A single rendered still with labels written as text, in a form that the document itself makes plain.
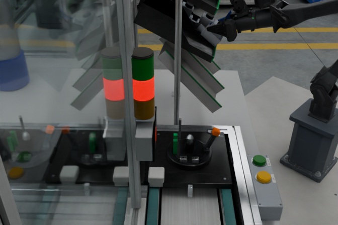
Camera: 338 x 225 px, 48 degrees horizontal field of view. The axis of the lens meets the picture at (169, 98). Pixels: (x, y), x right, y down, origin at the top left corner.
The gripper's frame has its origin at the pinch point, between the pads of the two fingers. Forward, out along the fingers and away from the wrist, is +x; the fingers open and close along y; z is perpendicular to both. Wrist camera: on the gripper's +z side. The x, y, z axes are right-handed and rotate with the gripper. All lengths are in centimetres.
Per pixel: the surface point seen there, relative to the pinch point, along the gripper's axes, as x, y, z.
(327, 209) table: -28, 23, -55
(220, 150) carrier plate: 2.1, 20.4, -34.4
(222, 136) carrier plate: 2.7, 13.5, -33.7
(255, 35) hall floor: 39, -308, -102
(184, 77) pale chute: 13.5, 6.0, -14.3
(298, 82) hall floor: -7, -213, -122
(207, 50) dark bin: 5.5, -0.7, -8.2
